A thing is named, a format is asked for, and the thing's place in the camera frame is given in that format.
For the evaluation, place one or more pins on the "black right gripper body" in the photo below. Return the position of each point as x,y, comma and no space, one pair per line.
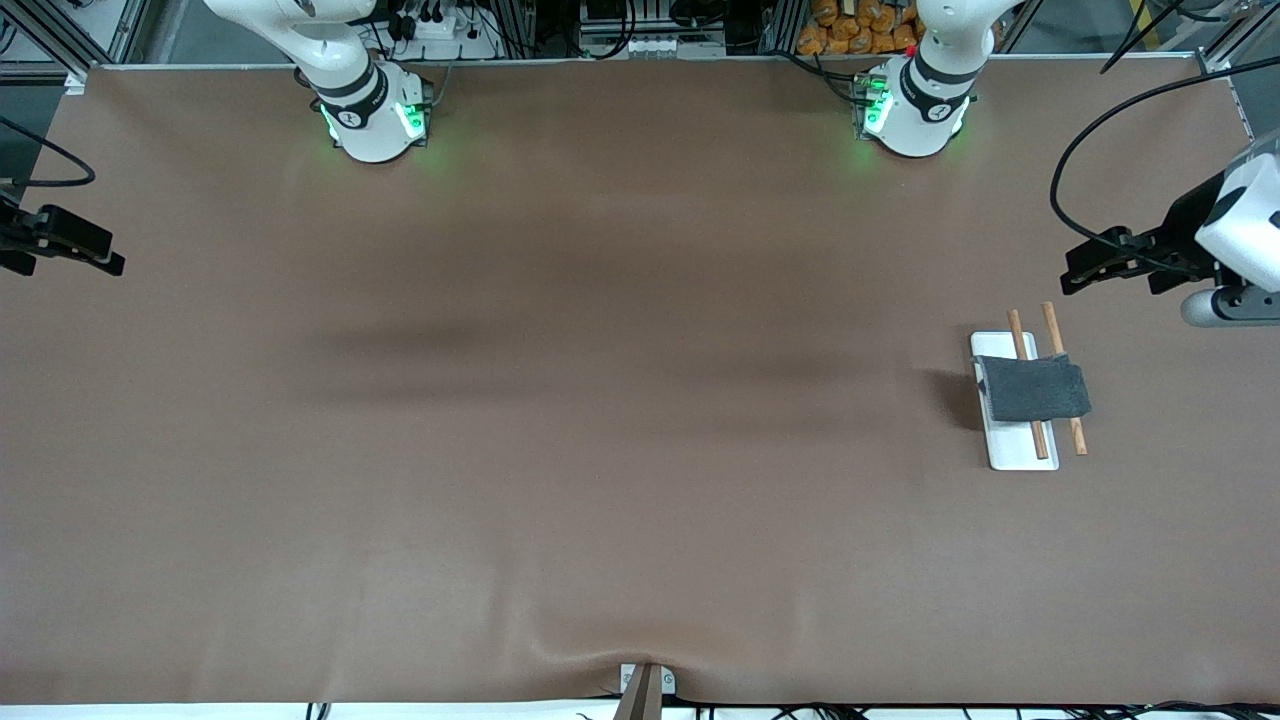
22,236

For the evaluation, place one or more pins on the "purple and grey towel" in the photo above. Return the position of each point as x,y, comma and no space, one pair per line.
1035,390

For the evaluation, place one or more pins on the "brown wooden strip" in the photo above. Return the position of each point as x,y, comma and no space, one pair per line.
642,700

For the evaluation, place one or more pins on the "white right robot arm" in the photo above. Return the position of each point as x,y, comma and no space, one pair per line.
370,110

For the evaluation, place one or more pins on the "white rectangular tray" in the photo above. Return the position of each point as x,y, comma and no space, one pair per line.
1015,450

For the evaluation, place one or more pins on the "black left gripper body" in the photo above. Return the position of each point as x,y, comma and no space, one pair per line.
1187,233

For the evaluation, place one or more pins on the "small metal bracket plate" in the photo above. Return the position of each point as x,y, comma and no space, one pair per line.
668,682

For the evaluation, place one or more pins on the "brown table cover mat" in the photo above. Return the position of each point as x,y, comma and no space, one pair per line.
640,500

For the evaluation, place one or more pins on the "aluminium frame post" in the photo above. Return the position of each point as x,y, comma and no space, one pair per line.
525,25
125,30
780,25

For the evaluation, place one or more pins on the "white power strip with plugs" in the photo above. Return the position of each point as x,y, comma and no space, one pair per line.
470,45

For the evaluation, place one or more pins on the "white terminal block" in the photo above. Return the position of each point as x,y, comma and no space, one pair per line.
655,45

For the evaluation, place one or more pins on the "pile of orange items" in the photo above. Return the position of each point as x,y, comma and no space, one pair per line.
850,30

